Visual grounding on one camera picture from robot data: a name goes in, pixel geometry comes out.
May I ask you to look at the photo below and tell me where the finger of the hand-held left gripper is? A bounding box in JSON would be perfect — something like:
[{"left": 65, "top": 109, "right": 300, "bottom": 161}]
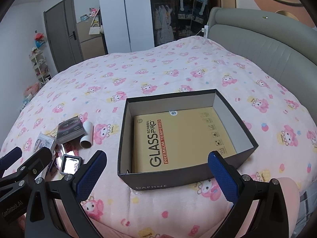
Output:
[
  {"left": 5, "top": 147, "right": 53, "bottom": 186},
  {"left": 0, "top": 147, "right": 23, "bottom": 176}
]

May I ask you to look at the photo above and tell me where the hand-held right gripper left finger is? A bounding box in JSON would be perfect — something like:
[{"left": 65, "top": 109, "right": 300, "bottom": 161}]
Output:
[{"left": 25, "top": 150, "right": 108, "bottom": 238}]

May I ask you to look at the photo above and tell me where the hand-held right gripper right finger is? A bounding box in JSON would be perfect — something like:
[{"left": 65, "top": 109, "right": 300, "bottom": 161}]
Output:
[{"left": 207, "top": 152, "right": 293, "bottom": 238}]

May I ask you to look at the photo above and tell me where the grey framed packet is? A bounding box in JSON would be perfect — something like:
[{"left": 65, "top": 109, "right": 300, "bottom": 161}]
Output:
[{"left": 59, "top": 154, "right": 83, "bottom": 175}]

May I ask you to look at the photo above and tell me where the red printed packet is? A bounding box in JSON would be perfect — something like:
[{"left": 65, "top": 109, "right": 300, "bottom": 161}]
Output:
[{"left": 55, "top": 141, "right": 80, "bottom": 165}]

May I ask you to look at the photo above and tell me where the black cardboard box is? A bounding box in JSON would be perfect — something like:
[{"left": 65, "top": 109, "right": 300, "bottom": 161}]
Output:
[{"left": 117, "top": 88, "right": 259, "bottom": 191}]

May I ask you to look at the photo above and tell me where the white cardboard tube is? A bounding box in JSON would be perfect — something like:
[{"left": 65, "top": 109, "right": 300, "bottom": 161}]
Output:
[{"left": 80, "top": 121, "right": 95, "bottom": 149}]

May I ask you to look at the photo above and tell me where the dark purple card box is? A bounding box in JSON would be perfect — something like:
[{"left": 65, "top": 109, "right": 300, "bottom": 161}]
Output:
[{"left": 56, "top": 116, "right": 85, "bottom": 145}]

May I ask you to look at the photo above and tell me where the round picture packet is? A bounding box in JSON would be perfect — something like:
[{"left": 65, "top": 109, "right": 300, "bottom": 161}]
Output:
[{"left": 35, "top": 132, "right": 56, "bottom": 152}]

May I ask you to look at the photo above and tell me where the yellow green printed card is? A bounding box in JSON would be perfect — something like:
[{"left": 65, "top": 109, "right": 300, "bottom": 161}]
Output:
[{"left": 45, "top": 126, "right": 59, "bottom": 137}]

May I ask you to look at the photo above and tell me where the yellow screen protector box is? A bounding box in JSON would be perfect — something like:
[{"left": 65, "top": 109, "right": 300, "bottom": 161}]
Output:
[{"left": 132, "top": 107, "right": 237, "bottom": 174}]

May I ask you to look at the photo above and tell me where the pink plush toy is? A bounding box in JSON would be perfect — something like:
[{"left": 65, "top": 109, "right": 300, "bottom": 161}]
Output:
[{"left": 23, "top": 82, "right": 40, "bottom": 98}]

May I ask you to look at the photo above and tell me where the plain pink cloth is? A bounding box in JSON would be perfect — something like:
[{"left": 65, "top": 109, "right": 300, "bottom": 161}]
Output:
[{"left": 272, "top": 177, "right": 301, "bottom": 238}]

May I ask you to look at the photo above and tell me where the white shelf rack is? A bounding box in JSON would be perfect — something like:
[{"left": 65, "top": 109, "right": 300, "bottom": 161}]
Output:
[{"left": 29, "top": 47, "right": 52, "bottom": 85}]

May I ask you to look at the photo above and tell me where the pink printed blanket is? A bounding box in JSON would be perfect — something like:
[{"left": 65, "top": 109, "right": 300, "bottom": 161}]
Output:
[{"left": 0, "top": 35, "right": 317, "bottom": 238}]

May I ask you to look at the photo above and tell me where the brown cabinet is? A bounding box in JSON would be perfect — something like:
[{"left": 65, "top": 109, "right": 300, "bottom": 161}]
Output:
[{"left": 75, "top": 20, "right": 107, "bottom": 61}]

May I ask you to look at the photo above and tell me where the dark grey door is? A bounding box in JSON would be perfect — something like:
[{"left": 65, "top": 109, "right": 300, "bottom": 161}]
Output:
[{"left": 43, "top": 0, "right": 85, "bottom": 73}]

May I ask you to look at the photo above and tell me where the white handbag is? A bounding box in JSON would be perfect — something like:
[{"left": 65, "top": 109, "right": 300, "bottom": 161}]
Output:
[{"left": 89, "top": 22, "right": 102, "bottom": 36}]

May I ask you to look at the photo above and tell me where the grey sofa cushion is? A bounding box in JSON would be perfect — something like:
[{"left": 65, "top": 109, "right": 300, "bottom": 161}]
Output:
[{"left": 207, "top": 6, "right": 317, "bottom": 196}]

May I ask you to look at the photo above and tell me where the white wardrobe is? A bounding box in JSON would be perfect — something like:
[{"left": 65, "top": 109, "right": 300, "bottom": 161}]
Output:
[{"left": 98, "top": 0, "right": 155, "bottom": 54}]

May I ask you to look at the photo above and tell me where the glass display cabinet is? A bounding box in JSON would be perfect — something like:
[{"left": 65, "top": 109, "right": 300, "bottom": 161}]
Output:
[{"left": 149, "top": 0, "right": 221, "bottom": 47}]

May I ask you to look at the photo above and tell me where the red blue wall toy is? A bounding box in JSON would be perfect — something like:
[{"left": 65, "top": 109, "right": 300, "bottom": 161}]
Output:
[{"left": 33, "top": 31, "right": 47, "bottom": 49}]

